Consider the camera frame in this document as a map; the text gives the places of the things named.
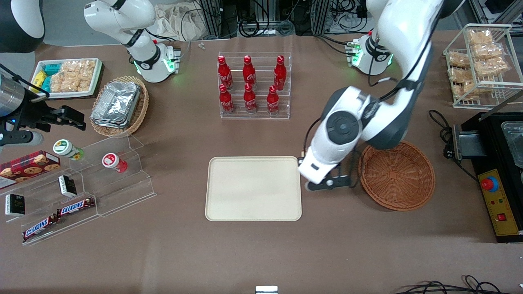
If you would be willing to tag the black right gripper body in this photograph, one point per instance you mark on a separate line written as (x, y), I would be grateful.
(32, 114)

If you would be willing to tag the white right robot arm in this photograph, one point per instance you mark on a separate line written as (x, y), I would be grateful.
(122, 16)

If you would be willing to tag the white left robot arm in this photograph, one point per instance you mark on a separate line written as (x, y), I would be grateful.
(404, 32)

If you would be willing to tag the white rectangular snack tray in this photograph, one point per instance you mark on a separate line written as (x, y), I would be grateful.
(96, 79)

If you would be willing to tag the light oval wicker basket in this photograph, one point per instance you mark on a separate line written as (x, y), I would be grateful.
(139, 110)

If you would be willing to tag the brown wicker basket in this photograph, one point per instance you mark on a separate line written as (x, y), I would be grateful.
(398, 177)

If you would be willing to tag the cream plastic tray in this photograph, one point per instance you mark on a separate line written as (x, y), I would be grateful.
(253, 188)

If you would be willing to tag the green lid drink bottle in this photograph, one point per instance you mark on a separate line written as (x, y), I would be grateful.
(65, 148)

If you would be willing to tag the rice cracker bag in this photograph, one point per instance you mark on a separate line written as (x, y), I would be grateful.
(69, 82)
(79, 66)

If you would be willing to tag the yellow snack pack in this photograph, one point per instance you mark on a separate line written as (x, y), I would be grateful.
(39, 79)

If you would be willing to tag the aluminium foil container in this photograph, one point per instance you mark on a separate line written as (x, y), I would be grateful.
(116, 104)

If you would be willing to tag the blue snack pack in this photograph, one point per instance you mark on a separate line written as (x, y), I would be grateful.
(52, 69)

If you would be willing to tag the red cookie box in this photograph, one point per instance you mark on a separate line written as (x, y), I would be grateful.
(28, 166)

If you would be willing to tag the red lid drink bottle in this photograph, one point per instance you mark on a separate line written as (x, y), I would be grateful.
(112, 161)

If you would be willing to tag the small black box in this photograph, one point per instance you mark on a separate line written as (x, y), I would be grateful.
(15, 205)
(67, 185)

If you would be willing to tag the snickers bar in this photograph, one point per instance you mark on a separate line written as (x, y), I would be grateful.
(75, 207)
(39, 227)

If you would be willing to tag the clear acrylic step shelf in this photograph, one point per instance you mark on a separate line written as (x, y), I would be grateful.
(122, 192)

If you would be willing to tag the red cola bottle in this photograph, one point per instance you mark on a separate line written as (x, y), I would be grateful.
(250, 100)
(226, 101)
(280, 75)
(273, 102)
(224, 73)
(249, 72)

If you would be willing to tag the clear acrylic bottle rack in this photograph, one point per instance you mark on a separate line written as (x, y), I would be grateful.
(261, 102)

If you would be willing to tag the small white silver device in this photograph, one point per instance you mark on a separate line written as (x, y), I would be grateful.
(266, 290)

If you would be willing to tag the white cloth bag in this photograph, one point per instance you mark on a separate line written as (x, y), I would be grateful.
(175, 20)

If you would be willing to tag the black table machine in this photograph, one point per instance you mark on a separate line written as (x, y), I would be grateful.
(490, 139)

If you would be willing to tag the cracker bag in rack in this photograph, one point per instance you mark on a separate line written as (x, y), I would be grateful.
(488, 52)
(480, 38)
(492, 67)
(470, 87)
(458, 60)

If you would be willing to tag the yellow emergency stop panel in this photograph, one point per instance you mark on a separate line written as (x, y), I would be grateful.
(500, 204)

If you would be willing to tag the clear plastic container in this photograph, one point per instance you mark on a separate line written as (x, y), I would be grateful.
(514, 143)

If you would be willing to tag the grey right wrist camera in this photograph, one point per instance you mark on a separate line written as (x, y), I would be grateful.
(20, 139)

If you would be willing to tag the aluminium frame post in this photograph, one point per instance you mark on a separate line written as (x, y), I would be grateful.
(212, 16)
(320, 16)

